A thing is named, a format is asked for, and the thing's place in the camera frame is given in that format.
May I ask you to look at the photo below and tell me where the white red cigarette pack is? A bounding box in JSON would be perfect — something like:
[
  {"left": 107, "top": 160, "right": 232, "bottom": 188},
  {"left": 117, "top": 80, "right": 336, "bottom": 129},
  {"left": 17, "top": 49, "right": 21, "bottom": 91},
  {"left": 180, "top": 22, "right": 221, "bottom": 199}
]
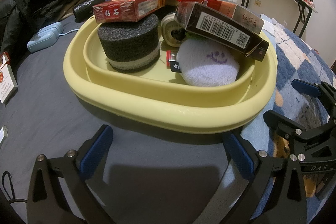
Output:
[{"left": 0, "top": 52, "right": 19, "bottom": 105}]

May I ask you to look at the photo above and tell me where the black wrapped bundle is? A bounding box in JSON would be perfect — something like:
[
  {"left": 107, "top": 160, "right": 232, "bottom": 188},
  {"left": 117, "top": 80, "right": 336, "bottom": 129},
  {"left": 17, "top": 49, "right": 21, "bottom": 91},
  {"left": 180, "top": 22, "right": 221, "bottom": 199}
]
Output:
[{"left": 73, "top": 0, "right": 106, "bottom": 23}]

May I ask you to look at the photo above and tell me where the white plush smiley pad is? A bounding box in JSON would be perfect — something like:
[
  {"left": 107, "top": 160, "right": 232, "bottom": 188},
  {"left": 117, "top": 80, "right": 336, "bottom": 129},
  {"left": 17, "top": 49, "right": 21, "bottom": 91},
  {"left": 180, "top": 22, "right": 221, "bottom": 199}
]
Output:
[{"left": 176, "top": 39, "right": 240, "bottom": 88}]

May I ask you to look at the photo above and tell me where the white tape roll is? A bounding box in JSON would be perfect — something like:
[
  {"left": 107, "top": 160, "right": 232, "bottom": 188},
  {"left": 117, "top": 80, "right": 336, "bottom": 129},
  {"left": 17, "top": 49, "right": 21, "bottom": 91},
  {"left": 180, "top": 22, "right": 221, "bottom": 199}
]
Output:
[{"left": 161, "top": 12, "right": 188, "bottom": 48}]

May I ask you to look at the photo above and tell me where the silver red cigarette box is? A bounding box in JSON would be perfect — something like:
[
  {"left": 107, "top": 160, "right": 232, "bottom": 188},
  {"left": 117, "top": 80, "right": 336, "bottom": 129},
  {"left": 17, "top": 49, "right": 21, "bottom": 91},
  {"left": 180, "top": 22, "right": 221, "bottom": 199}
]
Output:
[{"left": 203, "top": 0, "right": 264, "bottom": 35}]

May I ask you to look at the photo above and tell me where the black carton box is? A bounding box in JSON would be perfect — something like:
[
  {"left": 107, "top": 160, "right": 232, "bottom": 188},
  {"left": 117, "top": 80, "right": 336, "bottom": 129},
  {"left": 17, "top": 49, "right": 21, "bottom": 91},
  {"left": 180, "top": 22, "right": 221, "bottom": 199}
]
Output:
[{"left": 175, "top": 2, "right": 270, "bottom": 62}]

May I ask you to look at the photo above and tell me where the blue checkered blanket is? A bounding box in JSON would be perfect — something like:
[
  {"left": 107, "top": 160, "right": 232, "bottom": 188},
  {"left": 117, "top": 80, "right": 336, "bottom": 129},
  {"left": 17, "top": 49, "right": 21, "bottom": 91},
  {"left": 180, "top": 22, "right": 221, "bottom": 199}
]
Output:
[{"left": 231, "top": 13, "right": 336, "bottom": 224}]

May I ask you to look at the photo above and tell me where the light blue device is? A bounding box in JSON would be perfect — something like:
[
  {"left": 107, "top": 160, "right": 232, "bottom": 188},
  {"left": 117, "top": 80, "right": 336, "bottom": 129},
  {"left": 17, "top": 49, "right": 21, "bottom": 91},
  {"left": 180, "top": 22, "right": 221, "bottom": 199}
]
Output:
[{"left": 27, "top": 22, "right": 64, "bottom": 54}]

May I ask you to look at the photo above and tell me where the black cord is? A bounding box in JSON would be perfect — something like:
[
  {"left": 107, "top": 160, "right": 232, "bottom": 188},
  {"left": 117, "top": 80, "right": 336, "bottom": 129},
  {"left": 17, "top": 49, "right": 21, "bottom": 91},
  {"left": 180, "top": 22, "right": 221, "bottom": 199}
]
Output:
[{"left": 1, "top": 171, "right": 28, "bottom": 205}]

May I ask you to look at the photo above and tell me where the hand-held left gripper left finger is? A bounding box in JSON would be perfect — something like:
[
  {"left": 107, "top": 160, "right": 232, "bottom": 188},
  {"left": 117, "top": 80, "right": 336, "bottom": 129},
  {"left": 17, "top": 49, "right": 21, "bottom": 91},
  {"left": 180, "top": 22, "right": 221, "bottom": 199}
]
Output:
[{"left": 26, "top": 124, "right": 116, "bottom": 224}]

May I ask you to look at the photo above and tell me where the black foam cylinder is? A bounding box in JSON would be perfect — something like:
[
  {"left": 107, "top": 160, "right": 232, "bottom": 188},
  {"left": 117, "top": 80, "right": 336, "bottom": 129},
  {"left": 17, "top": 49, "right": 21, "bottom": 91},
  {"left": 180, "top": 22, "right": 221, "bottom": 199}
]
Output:
[{"left": 98, "top": 13, "right": 161, "bottom": 73}]

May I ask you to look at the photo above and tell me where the white cable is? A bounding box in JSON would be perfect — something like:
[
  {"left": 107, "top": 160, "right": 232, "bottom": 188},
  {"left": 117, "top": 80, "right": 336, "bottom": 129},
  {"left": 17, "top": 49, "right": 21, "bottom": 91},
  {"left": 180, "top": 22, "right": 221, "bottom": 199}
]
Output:
[{"left": 58, "top": 28, "right": 79, "bottom": 37}]

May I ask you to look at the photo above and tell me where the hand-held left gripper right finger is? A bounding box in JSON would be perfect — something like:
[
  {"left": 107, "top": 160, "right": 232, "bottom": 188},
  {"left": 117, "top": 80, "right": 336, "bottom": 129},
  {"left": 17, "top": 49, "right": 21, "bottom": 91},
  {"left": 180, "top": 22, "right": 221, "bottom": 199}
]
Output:
[{"left": 222, "top": 132, "right": 309, "bottom": 224}]

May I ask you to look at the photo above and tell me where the small red black box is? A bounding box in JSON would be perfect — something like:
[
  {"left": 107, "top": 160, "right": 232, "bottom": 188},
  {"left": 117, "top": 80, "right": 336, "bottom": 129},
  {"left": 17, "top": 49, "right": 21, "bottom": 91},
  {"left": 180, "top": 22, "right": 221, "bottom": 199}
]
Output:
[{"left": 166, "top": 50, "right": 182, "bottom": 73}]

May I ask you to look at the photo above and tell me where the yellow plastic basin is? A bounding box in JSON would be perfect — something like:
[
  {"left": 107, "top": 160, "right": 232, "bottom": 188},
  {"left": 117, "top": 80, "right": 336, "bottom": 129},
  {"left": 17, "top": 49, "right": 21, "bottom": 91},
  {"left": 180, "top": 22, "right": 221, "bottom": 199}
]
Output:
[{"left": 64, "top": 3, "right": 278, "bottom": 135}]

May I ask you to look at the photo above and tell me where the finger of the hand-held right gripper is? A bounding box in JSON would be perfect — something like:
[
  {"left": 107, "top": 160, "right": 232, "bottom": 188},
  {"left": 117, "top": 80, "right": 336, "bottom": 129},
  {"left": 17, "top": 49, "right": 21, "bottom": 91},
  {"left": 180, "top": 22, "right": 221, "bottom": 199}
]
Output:
[
  {"left": 291, "top": 79, "right": 336, "bottom": 120},
  {"left": 263, "top": 110, "right": 336, "bottom": 142}
]

